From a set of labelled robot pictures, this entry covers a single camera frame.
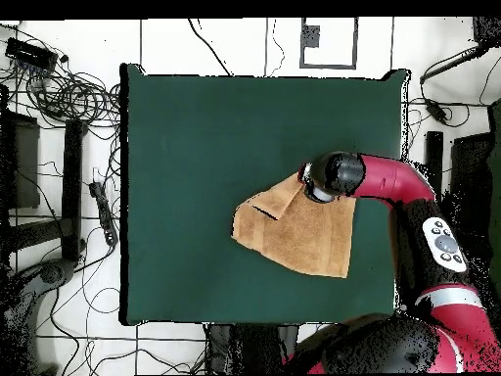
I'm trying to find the grey rectangular frame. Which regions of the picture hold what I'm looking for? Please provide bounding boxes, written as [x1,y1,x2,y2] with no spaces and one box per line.
[299,17,358,71]

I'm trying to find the black stand base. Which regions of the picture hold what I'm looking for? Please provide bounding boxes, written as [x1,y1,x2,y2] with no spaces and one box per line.
[7,258,77,314]

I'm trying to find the black cable tangle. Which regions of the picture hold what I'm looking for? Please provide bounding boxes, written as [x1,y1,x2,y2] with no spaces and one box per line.
[0,64,122,130]

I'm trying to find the black power strip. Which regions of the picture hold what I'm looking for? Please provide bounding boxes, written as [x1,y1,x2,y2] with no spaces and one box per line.
[88,180,118,247]

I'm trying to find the black power adapter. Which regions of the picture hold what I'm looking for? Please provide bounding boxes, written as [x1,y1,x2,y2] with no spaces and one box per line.
[424,97,449,124]

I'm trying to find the black flat panel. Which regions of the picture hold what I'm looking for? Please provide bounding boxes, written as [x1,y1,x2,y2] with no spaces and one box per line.
[0,111,41,211]
[449,132,494,236]

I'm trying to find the tan terry towel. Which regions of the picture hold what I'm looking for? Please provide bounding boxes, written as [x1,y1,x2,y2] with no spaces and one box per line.
[231,171,357,279]

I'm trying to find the black electronics box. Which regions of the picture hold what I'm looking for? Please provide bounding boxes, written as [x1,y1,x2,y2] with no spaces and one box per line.
[5,36,60,71]

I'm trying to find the dark green table cloth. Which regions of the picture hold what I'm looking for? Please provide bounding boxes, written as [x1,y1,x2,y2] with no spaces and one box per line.
[118,62,410,328]

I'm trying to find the black rod with head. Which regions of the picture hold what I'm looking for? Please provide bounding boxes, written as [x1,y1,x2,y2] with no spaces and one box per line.
[419,16,501,84]

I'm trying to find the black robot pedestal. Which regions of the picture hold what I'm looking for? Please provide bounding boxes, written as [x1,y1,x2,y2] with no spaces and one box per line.
[205,322,299,375]

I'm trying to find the long black cable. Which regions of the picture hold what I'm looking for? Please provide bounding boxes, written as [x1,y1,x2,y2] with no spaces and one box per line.
[187,17,235,76]

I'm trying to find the black upright bar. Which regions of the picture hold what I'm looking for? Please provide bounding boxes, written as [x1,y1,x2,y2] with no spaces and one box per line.
[62,118,85,261]
[425,130,444,193]

